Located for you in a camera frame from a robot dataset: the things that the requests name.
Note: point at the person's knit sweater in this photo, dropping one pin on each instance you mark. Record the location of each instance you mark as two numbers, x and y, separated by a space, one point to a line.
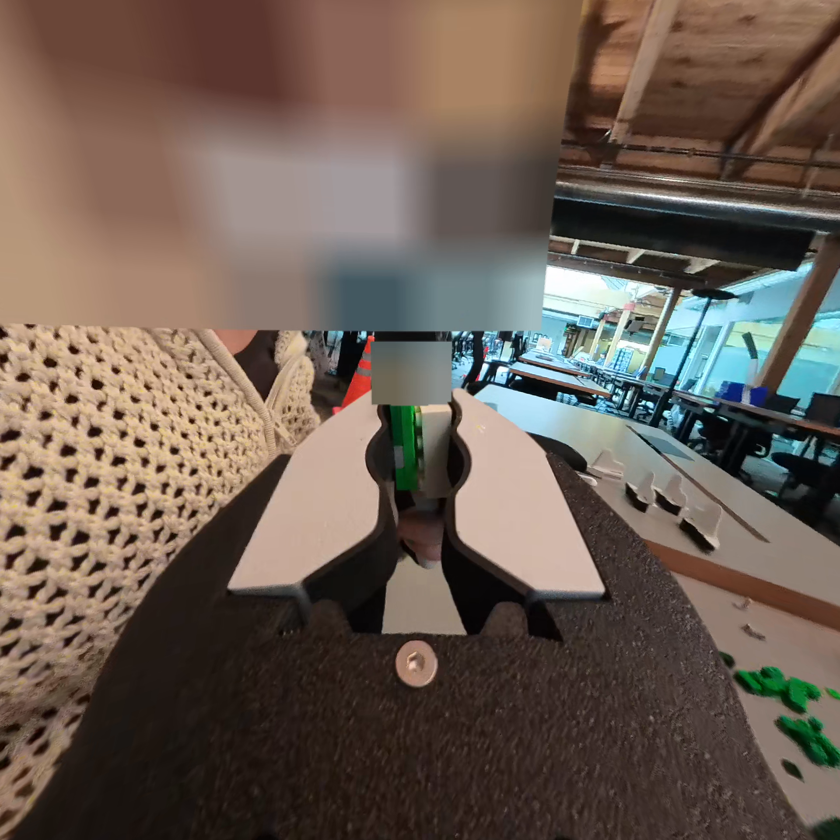
98 492

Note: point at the person's left hand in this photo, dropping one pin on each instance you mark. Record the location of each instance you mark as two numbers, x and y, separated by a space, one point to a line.
420 535

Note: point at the orange traffic cone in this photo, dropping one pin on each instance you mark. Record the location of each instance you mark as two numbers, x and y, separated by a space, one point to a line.
358 387

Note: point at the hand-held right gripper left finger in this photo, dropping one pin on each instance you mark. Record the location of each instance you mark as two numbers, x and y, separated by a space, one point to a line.
315 518

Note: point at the green lego panel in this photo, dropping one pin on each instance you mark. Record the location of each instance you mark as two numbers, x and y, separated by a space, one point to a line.
407 446

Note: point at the group of black office chairs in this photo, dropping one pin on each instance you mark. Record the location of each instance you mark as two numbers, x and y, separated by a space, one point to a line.
735 433

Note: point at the black floor lamp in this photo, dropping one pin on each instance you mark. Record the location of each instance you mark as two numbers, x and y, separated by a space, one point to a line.
714 293

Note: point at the wooden support post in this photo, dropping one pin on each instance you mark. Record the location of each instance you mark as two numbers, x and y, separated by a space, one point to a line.
664 328
797 315

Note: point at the silver ventilation duct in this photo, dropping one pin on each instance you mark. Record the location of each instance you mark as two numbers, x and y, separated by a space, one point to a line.
689 197

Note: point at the pile of green lego bricks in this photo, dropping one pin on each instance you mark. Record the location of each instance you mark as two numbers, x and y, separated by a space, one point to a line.
774 686

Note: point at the white wedge-shaped part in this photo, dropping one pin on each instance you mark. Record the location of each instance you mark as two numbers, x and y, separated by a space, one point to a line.
702 528
640 495
607 464
670 499

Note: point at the white lego brick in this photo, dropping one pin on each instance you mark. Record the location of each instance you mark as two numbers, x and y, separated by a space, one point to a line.
436 453

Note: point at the neighbouring grey table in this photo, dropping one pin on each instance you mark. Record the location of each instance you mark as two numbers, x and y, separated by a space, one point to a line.
577 420

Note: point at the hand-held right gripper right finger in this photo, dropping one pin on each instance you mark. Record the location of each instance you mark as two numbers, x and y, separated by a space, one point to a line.
518 518

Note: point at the black office chair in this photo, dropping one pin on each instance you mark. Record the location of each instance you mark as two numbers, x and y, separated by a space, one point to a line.
564 453

